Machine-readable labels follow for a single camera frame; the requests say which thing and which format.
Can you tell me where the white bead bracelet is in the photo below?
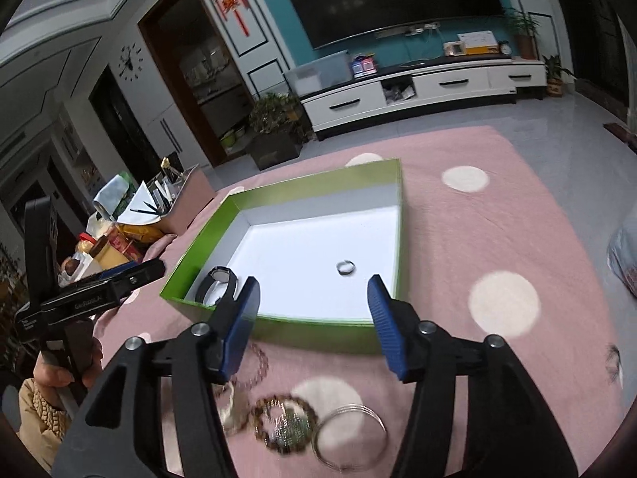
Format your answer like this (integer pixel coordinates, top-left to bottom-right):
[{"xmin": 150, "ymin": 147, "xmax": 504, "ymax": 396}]
[{"xmin": 213, "ymin": 381, "xmax": 253, "ymax": 434}]

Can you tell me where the silver wire bangle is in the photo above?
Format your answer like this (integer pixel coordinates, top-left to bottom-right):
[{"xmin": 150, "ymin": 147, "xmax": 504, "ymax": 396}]
[{"xmin": 311, "ymin": 404, "xmax": 390, "ymax": 474}]

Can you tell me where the person's left hand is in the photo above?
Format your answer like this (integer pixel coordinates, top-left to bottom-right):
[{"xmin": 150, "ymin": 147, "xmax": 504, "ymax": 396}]
[{"xmin": 33, "ymin": 321, "xmax": 103, "ymax": 392}]

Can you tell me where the black wrist watch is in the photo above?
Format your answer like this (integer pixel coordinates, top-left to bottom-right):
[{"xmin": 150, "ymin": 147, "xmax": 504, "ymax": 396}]
[{"xmin": 195, "ymin": 265, "xmax": 238, "ymax": 306}]

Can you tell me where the green cardboard box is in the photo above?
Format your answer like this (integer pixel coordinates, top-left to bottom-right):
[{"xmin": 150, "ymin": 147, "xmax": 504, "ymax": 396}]
[{"xmin": 161, "ymin": 159, "xmax": 407, "ymax": 355}]

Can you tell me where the pink desk organizer box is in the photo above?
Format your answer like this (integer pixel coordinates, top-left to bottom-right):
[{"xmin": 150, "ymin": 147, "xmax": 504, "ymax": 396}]
[{"xmin": 149, "ymin": 165, "xmax": 216, "ymax": 235}]

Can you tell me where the tan jacket sleeve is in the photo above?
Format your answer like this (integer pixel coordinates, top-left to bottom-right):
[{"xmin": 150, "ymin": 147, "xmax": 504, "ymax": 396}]
[{"xmin": 17, "ymin": 379, "xmax": 71, "ymax": 472}]

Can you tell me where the pink polka dot tablecloth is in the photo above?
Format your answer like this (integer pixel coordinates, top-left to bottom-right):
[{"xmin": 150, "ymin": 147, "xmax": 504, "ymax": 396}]
[{"xmin": 96, "ymin": 126, "xmax": 622, "ymax": 477}]

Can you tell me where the potted green plant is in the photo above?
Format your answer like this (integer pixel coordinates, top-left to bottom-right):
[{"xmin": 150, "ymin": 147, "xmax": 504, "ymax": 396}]
[{"xmin": 247, "ymin": 93, "xmax": 312, "ymax": 170}]

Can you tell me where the black hair clip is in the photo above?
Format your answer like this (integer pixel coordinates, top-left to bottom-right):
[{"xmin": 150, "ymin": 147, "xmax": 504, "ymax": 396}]
[{"xmin": 606, "ymin": 344, "xmax": 622, "ymax": 382}]

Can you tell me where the clear plastic storage bin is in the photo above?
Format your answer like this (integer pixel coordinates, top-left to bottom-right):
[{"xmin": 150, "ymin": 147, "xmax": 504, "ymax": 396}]
[{"xmin": 284, "ymin": 51, "xmax": 353, "ymax": 97}]

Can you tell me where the white plastic shopping bag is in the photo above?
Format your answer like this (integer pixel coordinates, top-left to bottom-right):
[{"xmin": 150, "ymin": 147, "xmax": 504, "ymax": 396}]
[{"xmin": 608, "ymin": 217, "xmax": 637, "ymax": 297}]

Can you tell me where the white tv cabinet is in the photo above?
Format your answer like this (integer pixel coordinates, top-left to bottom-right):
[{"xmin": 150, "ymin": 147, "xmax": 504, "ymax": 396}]
[{"xmin": 300, "ymin": 55, "xmax": 547, "ymax": 139}]

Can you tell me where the small plant by cabinet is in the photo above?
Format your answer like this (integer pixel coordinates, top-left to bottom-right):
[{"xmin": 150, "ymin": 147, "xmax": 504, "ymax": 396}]
[{"xmin": 543, "ymin": 55, "xmax": 575, "ymax": 97}]

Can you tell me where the red bead bracelet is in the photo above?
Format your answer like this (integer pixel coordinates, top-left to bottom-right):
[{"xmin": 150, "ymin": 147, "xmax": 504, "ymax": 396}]
[{"xmin": 233, "ymin": 341, "xmax": 270, "ymax": 392}]

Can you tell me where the brown bead bracelet with pendant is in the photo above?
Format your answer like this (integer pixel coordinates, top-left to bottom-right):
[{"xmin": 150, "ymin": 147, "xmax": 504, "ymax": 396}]
[{"xmin": 250, "ymin": 394, "xmax": 320, "ymax": 456}]

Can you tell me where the black wall clock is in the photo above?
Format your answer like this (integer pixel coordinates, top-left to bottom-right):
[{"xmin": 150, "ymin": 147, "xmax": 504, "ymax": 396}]
[{"xmin": 117, "ymin": 42, "xmax": 143, "ymax": 82}]

